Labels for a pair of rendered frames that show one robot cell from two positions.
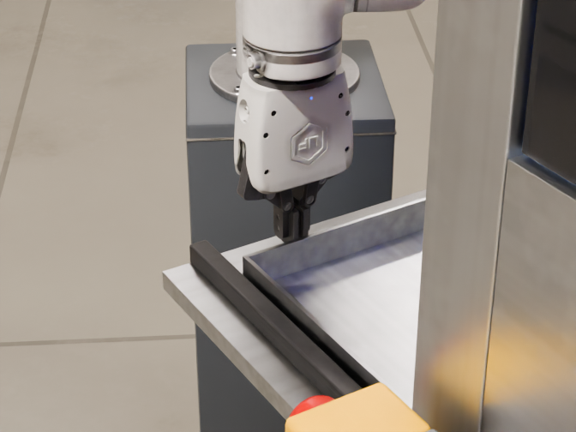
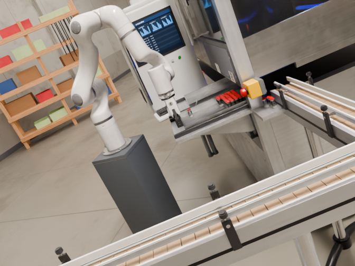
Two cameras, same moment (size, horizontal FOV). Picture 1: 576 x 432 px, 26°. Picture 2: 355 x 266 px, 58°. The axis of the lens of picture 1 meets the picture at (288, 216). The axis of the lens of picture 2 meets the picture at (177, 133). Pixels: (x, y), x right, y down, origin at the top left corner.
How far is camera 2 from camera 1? 1.33 m
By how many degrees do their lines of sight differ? 52
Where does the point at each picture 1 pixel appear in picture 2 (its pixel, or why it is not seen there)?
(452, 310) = (244, 65)
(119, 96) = not seen: outside the picture
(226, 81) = (114, 151)
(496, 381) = (254, 66)
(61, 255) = not seen: outside the picture
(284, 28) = (169, 85)
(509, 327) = (252, 57)
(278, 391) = (214, 124)
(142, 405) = not seen: outside the picture
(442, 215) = (237, 55)
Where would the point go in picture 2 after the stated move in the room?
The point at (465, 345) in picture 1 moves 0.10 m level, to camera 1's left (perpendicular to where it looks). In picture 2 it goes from (248, 67) to (243, 74)
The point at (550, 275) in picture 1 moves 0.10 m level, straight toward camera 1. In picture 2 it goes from (254, 45) to (275, 39)
